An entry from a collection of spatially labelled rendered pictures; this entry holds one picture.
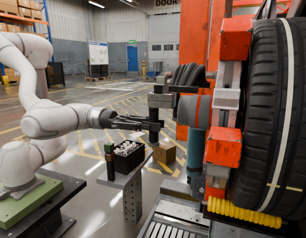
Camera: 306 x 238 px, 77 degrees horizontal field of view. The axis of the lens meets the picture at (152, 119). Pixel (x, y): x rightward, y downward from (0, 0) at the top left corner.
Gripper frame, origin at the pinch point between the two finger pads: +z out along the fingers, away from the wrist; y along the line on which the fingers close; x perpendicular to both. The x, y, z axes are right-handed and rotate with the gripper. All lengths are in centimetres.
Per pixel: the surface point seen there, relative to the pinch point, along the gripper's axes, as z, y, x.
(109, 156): -26.8, -10.2, -22.9
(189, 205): 8, -51, -75
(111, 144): -26.2, -11.6, -17.1
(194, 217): 13, -42, -75
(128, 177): -21.2, -17.6, -38.0
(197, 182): 14, -39, -47
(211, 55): -1, -253, 29
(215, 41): 2, -253, 48
